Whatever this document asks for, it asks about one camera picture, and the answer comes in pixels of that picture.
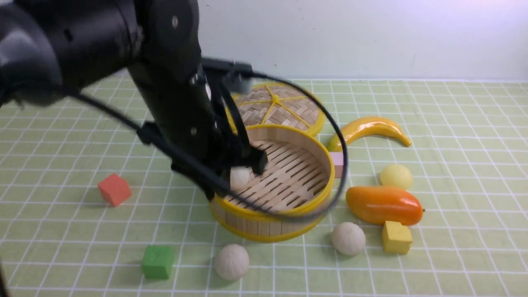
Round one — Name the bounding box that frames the green checkered tablecloth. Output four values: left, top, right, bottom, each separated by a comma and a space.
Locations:
0, 80, 528, 297

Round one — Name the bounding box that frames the orange toy mango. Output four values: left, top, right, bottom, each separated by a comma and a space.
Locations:
345, 186, 425, 226

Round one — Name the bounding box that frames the yellow toy banana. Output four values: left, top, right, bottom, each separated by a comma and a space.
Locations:
339, 116, 412, 147

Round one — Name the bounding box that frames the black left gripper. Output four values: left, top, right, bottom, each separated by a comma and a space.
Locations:
128, 62, 268, 198

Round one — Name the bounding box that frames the woven bamboo steamer lid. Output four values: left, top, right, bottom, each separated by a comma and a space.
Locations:
232, 82, 325, 137

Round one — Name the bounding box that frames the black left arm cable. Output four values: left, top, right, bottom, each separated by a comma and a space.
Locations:
0, 70, 349, 223

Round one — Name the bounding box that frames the yellow toy bun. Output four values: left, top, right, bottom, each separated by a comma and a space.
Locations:
379, 163, 414, 190

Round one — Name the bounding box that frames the red wooden cube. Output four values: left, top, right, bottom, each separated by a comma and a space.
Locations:
97, 173, 132, 207

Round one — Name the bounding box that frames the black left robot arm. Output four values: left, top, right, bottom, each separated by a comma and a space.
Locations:
1, 0, 268, 199

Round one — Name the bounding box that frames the bamboo steamer tray yellow rim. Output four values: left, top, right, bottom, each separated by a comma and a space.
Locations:
209, 125, 335, 243

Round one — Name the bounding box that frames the white bun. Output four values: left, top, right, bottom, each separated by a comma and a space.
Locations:
229, 167, 252, 191
331, 222, 366, 257
213, 244, 250, 281

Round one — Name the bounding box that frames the yellow wooden cube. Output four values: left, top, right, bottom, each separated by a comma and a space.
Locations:
382, 221, 413, 255

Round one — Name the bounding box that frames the pink wooden cube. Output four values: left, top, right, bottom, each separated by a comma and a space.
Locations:
329, 151, 348, 179

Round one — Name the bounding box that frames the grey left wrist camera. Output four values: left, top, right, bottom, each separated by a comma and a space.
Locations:
202, 57, 253, 94

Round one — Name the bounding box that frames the green wooden cube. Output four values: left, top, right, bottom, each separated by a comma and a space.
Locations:
141, 245, 174, 280

